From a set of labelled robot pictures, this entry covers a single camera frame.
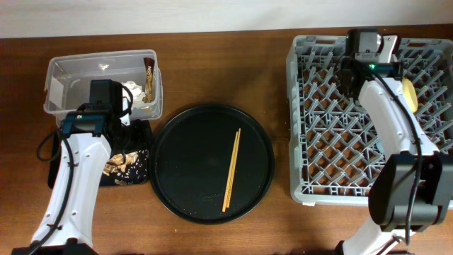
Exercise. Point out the brown coffee sachet wrapper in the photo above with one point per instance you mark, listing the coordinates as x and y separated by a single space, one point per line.
149 67

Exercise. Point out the yellow bowl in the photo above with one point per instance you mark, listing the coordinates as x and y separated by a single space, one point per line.
409 95

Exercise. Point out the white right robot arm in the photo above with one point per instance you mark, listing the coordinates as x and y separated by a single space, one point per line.
414 189

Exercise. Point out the black rectangular waste tray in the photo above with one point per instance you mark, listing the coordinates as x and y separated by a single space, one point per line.
134 170

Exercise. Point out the wooden chopstick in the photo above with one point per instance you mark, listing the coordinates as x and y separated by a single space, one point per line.
233 154
233 173

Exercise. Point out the blue cup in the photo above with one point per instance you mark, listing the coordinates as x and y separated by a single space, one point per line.
380 147

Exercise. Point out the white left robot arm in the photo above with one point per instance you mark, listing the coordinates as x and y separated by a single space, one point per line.
89 136

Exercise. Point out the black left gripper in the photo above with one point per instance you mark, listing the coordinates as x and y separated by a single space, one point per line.
142 136

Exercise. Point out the grey dishwasher rack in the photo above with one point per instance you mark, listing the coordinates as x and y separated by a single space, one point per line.
333 158

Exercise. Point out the clear plastic waste bin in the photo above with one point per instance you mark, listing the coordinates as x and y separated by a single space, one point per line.
68 77

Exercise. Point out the food scraps and rice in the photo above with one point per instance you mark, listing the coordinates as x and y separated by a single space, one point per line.
126 169

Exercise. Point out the round black serving tray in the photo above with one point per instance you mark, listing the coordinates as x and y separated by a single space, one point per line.
190 158

